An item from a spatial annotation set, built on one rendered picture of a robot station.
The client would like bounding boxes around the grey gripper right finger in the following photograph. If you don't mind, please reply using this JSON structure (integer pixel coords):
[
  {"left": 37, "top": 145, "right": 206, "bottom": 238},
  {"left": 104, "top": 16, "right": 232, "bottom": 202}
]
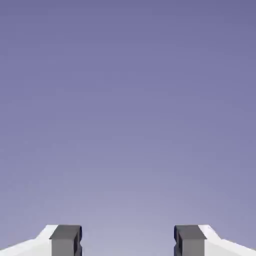
[{"left": 173, "top": 224, "right": 256, "bottom": 256}]

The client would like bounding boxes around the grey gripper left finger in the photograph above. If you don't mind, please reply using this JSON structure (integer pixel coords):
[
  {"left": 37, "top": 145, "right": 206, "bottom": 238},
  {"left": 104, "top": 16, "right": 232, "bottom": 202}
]
[{"left": 0, "top": 224, "right": 83, "bottom": 256}]

